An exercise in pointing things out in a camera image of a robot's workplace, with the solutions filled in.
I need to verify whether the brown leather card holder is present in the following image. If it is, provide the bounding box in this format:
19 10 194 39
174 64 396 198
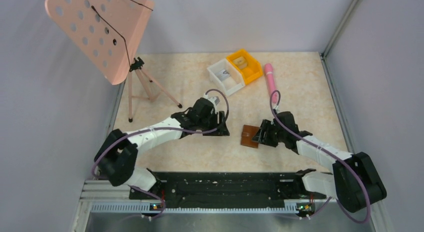
240 125 260 149

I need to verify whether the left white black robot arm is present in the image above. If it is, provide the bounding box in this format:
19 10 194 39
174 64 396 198
94 97 230 191

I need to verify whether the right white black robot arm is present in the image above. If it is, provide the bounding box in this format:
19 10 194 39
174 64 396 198
251 111 387 213

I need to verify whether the white plastic bin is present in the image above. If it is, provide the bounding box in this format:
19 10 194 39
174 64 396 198
207 59 246 96

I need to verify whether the small item in white bin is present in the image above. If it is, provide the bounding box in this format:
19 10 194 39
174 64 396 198
217 69 231 81

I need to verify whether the pink marker pen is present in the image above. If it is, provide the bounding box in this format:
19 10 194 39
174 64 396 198
264 63 278 104

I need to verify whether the yellow plastic bin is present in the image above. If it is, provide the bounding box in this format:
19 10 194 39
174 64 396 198
226 49 264 85

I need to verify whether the tan item in yellow bin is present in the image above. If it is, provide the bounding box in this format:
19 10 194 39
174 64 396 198
232 57 248 70

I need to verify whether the pink perforated music stand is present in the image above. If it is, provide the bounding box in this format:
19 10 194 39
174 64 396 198
44 0 182 122

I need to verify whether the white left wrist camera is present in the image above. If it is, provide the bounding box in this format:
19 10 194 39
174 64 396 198
203 94 220 114

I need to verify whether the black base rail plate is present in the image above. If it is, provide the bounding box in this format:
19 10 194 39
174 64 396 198
128 171 327 209

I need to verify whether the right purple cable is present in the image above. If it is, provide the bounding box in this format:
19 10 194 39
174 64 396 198
269 90 372 224

